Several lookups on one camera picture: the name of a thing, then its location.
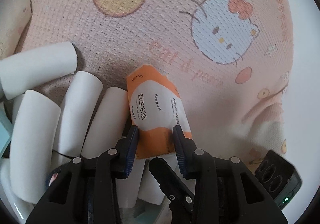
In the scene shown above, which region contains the pile of white paper tubes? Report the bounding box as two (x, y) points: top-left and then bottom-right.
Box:
(0, 41), (170, 211)

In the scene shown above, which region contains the orange white tissue pack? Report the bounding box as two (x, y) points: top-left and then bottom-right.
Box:
(126, 64), (193, 159)

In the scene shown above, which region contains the light blue long box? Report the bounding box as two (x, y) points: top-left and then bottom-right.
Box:
(0, 112), (12, 158)

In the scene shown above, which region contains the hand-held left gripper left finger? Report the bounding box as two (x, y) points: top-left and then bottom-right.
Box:
(26, 125), (139, 224)

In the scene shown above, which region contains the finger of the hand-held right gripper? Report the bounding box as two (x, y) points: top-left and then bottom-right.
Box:
(149, 157), (196, 217)

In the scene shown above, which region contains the pink printed pillow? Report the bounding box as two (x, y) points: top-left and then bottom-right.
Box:
(0, 0), (33, 55)

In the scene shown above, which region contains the pink cartoon printed blanket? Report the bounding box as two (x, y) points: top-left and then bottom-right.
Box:
(20, 0), (300, 177)

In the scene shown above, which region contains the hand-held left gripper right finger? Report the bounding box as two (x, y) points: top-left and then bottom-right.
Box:
(172, 125), (288, 224)

